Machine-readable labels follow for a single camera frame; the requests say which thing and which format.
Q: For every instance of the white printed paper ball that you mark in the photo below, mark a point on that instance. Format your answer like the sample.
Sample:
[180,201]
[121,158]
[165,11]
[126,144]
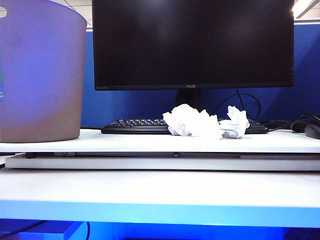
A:
[237,122]

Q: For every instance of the black Logitech keyboard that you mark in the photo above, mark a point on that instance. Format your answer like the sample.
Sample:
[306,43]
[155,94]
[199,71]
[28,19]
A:
[135,126]

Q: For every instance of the blue office partition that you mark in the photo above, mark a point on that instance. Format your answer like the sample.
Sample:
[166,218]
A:
[140,102]

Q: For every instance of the black monitor stand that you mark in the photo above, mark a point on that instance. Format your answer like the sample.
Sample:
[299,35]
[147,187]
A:
[188,97]

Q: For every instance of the white keyboard tray board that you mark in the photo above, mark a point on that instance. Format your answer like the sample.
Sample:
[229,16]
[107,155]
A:
[150,163]

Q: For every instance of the black ASUS monitor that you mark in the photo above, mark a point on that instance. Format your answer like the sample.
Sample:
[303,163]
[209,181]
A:
[192,42]

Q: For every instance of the white box under table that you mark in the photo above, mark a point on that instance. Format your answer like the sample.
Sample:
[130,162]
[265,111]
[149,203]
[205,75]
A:
[72,233]

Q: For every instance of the black computer mouse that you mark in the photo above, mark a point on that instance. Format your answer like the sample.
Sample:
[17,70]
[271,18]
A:
[313,131]

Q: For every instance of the white ceiling light panel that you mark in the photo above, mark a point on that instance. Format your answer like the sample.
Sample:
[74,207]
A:
[303,7]

